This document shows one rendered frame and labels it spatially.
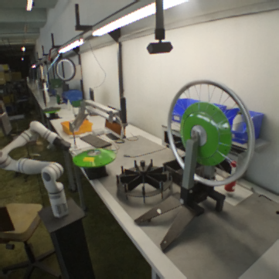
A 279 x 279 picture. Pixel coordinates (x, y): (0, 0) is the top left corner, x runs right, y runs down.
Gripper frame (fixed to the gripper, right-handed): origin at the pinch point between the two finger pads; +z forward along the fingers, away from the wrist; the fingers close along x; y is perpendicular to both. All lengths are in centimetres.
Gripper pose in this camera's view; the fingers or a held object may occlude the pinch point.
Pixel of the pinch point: (75, 154)
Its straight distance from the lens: 157.9
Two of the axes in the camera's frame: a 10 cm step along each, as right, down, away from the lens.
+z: 8.3, 5.1, 2.0
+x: -0.1, -3.6, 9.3
